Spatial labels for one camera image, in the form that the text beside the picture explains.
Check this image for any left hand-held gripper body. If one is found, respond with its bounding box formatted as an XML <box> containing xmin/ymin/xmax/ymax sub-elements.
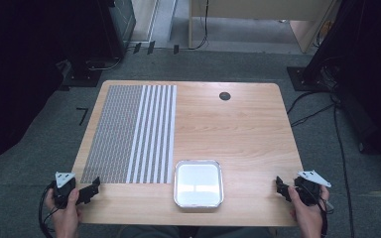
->
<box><xmin>51</xmin><ymin>171</ymin><xmax>79</xmax><ymax>210</ymax></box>

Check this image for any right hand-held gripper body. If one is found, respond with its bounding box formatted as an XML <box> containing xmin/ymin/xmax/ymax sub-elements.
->
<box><xmin>293</xmin><ymin>170</ymin><xmax>332</xmax><ymax>207</ymax></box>

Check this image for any person's right hand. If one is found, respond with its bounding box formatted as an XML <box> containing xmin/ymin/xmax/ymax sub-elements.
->
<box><xmin>287</xmin><ymin>183</ymin><xmax>330</xmax><ymax>232</ymax></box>

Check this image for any person's left hand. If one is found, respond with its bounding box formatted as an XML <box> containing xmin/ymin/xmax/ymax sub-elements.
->
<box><xmin>44</xmin><ymin>187</ymin><xmax>84</xmax><ymax>232</ymax></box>

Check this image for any grey striped woven placemat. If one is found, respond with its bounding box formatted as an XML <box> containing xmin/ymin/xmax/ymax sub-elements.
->
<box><xmin>79</xmin><ymin>84</ymin><xmax>179</xmax><ymax>184</ymax></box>

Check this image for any square metal tray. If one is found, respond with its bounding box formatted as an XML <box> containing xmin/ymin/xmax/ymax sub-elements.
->
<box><xmin>173</xmin><ymin>159</ymin><xmax>225</xmax><ymax>209</ymax></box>

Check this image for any black stand base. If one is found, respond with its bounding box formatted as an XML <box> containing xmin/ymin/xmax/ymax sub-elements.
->
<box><xmin>58</xmin><ymin>59</ymin><xmax>107</xmax><ymax>91</ymax></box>
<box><xmin>286</xmin><ymin>65</ymin><xmax>335</xmax><ymax>93</ymax></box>

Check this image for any dark curtain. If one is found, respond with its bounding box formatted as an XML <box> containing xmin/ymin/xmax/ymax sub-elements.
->
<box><xmin>302</xmin><ymin>0</ymin><xmax>381</xmax><ymax>170</ymax></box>
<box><xmin>0</xmin><ymin>0</ymin><xmax>113</xmax><ymax>179</ymax></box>

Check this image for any black cabinet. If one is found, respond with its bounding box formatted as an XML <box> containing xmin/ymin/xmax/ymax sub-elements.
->
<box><xmin>93</xmin><ymin>0</ymin><xmax>137</xmax><ymax>61</ymax></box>

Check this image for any light wooden desk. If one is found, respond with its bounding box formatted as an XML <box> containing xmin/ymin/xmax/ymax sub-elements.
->
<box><xmin>188</xmin><ymin>0</ymin><xmax>340</xmax><ymax>55</ymax></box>

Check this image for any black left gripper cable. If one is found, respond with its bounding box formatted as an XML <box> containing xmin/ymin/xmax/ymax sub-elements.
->
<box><xmin>38</xmin><ymin>183</ymin><xmax>58</xmax><ymax>238</ymax></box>

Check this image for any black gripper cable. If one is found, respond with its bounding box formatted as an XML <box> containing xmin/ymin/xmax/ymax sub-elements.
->
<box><xmin>38</xmin><ymin>183</ymin><xmax>58</xmax><ymax>238</ymax></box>
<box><xmin>317</xmin><ymin>196</ymin><xmax>335</xmax><ymax>238</ymax></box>

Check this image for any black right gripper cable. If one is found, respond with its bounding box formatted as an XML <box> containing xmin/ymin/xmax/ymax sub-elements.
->
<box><xmin>317</xmin><ymin>196</ymin><xmax>335</xmax><ymax>238</ymax></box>

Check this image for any long black floor cable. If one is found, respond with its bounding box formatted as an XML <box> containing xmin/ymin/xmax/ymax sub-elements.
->
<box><xmin>332</xmin><ymin>95</ymin><xmax>356</xmax><ymax>238</ymax></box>

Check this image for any black hanging cable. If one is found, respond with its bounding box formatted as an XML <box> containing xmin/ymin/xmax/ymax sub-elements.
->
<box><xmin>188</xmin><ymin>0</ymin><xmax>210</xmax><ymax>52</ymax></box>

